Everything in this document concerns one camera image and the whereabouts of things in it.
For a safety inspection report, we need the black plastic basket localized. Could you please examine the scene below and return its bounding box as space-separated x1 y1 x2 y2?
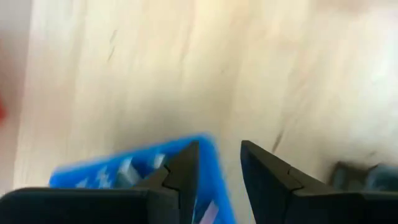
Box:
328 161 398 193

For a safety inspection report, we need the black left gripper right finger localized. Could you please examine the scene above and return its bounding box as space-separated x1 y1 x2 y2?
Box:
241 140 398 224

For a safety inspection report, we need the blue plastic basket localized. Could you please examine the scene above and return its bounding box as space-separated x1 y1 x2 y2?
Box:
49 133 238 224

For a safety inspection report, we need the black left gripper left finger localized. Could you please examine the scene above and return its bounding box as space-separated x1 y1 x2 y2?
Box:
0 140 200 224

